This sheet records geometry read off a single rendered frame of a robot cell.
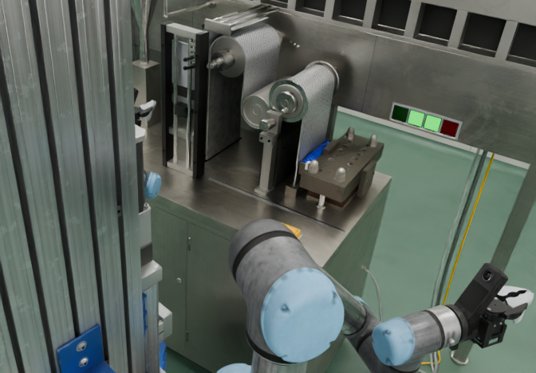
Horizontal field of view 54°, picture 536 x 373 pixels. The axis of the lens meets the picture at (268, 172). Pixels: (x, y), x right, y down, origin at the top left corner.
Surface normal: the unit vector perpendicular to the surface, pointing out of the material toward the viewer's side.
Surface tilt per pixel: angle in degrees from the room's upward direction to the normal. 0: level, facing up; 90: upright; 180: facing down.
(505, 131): 90
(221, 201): 0
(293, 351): 82
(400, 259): 0
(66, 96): 90
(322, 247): 0
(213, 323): 90
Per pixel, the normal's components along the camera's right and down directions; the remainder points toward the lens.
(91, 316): 0.76, 0.40
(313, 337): 0.41, 0.39
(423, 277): 0.09, -0.85
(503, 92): -0.50, 0.40
